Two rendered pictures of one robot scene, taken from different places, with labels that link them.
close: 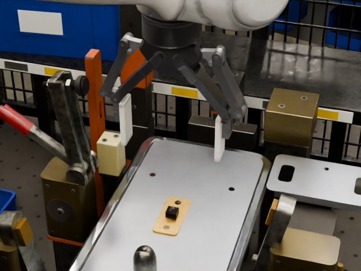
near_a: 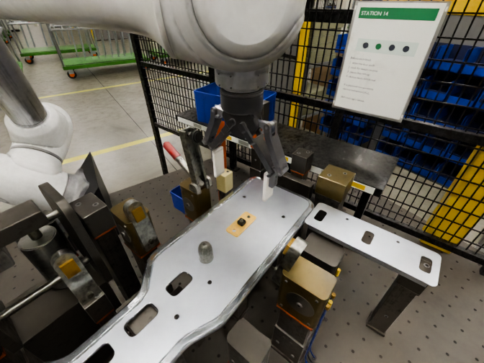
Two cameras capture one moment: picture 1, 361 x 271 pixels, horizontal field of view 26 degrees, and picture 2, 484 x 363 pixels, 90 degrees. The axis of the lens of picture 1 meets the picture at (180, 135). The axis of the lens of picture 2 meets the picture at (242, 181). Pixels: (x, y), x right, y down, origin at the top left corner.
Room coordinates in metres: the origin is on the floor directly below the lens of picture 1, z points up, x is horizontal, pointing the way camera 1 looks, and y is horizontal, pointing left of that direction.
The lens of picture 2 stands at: (0.50, -0.15, 1.46)
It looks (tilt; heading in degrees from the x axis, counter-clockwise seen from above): 37 degrees down; 22
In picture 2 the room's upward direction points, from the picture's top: straight up
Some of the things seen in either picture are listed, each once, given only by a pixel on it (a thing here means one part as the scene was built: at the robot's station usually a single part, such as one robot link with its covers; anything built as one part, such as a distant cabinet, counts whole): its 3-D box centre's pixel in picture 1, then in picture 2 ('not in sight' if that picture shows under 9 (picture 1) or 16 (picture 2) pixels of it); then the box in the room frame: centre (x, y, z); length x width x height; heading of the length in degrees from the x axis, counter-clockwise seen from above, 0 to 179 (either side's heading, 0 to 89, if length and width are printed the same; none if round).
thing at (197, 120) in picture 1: (219, 190); (289, 211); (1.14, -0.07, 0.85); 0.12 x 0.03 x 0.30; 73
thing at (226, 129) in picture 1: (233, 121); (277, 177); (0.87, -0.07, 1.19); 0.03 x 0.01 x 0.05; 73
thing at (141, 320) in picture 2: not in sight; (160, 349); (0.62, 0.09, 0.84); 0.12 x 0.05 x 0.29; 73
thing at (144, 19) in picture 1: (171, 41); (241, 112); (0.89, 0.01, 1.29); 0.08 x 0.07 x 0.09; 73
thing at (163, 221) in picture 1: (172, 213); (241, 222); (0.89, 0.01, 1.01); 0.08 x 0.04 x 0.01; 164
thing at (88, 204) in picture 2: not in sight; (118, 264); (0.72, 0.29, 0.91); 0.07 x 0.05 x 0.42; 73
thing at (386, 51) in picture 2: not in sight; (380, 64); (1.40, -0.24, 1.30); 0.23 x 0.02 x 0.31; 73
